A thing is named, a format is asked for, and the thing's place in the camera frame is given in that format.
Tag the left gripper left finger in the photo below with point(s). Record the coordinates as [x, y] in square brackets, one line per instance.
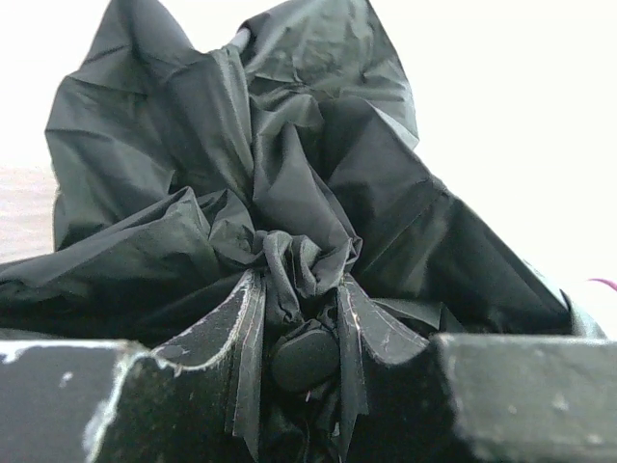
[195, 397]

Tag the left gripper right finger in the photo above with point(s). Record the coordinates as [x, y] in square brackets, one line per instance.
[399, 401]

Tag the black folding umbrella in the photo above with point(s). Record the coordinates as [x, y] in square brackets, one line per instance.
[289, 152]

